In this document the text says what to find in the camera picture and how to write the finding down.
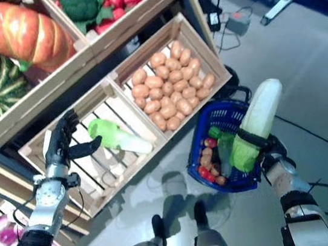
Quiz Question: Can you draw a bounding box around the wooden display shelf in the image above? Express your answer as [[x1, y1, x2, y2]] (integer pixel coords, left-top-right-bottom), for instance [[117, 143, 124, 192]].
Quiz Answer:
[[0, 0, 241, 245]]

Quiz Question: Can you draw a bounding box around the napa cabbage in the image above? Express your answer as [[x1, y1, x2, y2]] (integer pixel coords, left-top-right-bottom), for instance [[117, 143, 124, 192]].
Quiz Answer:
[[85, 111, 154, 162], [216, 133, 239, 178], [219, 77, 294, 175]]

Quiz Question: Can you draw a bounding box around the black floor cable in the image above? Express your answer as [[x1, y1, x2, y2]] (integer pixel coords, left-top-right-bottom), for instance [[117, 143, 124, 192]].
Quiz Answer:
[[274, 107, 328, 246]]

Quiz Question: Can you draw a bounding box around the red apple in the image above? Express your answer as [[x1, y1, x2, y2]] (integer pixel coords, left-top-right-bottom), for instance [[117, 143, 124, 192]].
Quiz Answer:
[[202, 136, 219, 150]]

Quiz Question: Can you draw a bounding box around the green broccoli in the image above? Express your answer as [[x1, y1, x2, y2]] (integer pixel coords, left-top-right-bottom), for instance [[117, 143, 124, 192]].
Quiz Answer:
[[56, 0, 117, 37]]

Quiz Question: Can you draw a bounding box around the black power adapter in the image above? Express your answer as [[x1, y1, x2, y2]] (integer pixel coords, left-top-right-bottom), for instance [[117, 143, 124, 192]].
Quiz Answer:
[[206, 10, 224, 33]]

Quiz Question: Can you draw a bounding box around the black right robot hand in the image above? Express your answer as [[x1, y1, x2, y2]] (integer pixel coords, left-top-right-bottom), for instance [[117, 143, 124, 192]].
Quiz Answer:
[[237, 123, 287, 162]]

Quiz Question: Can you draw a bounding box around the silver robot right leg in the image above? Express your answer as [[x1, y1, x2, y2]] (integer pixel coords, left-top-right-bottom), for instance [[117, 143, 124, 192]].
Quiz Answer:
[[187, 196, 232, 246]]

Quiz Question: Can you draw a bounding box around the wooden cabbage crate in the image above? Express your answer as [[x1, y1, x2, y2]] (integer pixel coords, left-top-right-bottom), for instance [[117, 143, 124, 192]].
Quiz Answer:
[[9, 70, 176, 227]]

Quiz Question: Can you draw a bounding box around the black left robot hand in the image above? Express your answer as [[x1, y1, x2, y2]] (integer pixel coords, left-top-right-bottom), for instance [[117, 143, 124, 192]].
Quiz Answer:
[[36, 105, 106, 174]]

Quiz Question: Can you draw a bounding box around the wooden carrot crate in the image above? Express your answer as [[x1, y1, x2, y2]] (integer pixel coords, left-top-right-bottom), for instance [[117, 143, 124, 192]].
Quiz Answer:
[[38, 0, 199, 64]]

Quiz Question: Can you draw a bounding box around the small orange pumpkin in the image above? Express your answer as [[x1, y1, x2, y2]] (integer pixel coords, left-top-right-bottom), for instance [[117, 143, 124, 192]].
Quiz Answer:
[[0, 0, 79, 80]]

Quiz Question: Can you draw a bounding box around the green bell pepper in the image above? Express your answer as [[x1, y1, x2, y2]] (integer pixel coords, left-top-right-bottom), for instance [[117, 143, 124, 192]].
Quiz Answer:
[[207, 125, 222, 139]]

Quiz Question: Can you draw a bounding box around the red bell pepper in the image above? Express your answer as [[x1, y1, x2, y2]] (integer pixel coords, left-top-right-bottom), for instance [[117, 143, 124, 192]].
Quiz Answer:
[[197, 164, 217, 185]]

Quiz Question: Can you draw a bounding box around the blue plastic shopping basket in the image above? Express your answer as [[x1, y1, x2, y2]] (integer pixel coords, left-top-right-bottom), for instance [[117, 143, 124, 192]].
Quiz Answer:
[[177, 83, 279, 199]]

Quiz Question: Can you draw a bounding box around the wooden pumpkin crate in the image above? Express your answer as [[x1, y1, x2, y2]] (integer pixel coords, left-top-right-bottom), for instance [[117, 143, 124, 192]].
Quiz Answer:
[[0, 0, 105, 147]]

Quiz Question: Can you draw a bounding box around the wooden potato crate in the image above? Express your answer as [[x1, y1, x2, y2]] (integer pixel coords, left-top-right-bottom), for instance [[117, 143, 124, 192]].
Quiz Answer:
[[100, 6, 241, 148]]

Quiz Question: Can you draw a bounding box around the grey floor box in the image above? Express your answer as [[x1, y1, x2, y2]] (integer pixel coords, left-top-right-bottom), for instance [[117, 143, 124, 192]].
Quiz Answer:
[[223, 9, 255, 37]]

